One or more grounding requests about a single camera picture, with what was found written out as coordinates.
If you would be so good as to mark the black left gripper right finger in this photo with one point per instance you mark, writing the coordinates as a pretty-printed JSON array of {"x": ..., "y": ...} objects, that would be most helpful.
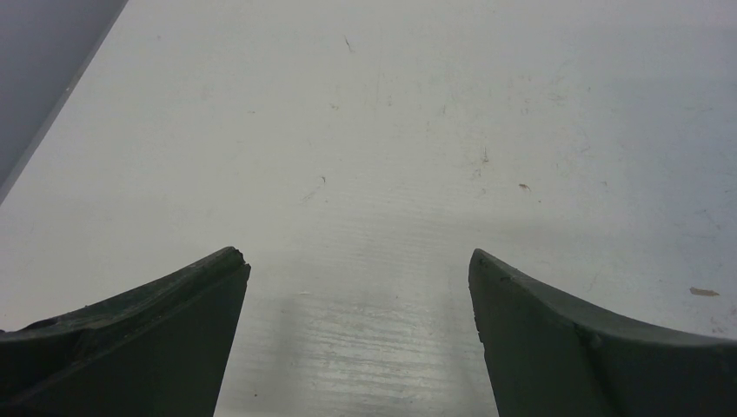
[{"x": 549, "y": 353}]

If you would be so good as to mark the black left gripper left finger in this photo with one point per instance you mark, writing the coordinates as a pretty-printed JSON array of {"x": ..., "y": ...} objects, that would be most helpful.
[{"x": 160, "y": 349}]

